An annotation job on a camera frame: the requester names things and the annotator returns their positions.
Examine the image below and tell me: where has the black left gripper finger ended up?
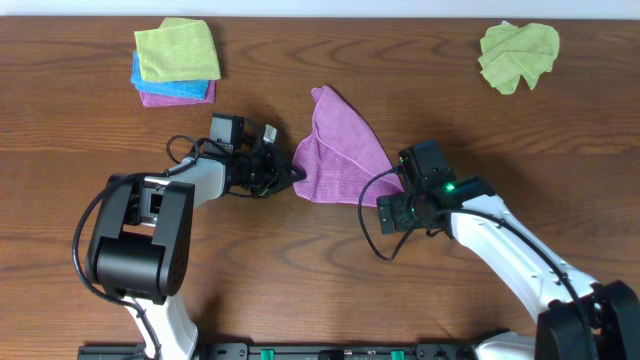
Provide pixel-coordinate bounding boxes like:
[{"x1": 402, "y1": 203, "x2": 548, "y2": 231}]
[
  {"x1": 277, "y1": 157, "x2": 306, "y2": 188},
  {"x1": 252, "y1": 183, "x2": 287, "y2": 199}
]

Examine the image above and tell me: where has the purple microfiber cloth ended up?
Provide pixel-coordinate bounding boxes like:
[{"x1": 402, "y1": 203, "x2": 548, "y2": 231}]
[{"x1": 293, "y1": 86, "x2": 403, "y2": 207}]

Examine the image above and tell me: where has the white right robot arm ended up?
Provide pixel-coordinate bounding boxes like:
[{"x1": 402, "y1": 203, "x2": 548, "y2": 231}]
[{"x1": 377, "y1": 177, "x2": 639, "y2": 360}]

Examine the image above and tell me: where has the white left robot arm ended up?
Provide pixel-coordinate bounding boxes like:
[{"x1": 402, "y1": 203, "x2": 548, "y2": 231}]
[{"x1": 74, "y1": 147, "x2": 306, "y2": 359}]

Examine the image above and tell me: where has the folded blue cloth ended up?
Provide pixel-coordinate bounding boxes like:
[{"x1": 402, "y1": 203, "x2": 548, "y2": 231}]
[{"x1": 130, "y1": 51, "x2": 209, "y2": 100}]

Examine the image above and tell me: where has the folded purple cloth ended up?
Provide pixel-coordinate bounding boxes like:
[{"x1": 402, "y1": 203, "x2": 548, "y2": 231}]
[{"x1": 140, "y1": 81, "x2": 216, "y2": 107}]

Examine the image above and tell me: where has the folded lime green cloth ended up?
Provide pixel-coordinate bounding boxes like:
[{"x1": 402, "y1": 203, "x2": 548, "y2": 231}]
[{"x1": 134, "y1": 17, "x2": 221, "y2": 82}]

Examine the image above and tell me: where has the crumpled lime green cloth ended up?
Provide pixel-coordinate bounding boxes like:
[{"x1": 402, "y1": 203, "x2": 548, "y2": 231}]
[{"x1": 478, "y1": 21, "x2": 560, "y2": 95}]

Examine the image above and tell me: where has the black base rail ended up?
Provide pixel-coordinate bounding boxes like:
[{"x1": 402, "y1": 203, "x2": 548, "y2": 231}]
[{"x1": 76, "y1": 342, "x2": 502, "y2": 360}]

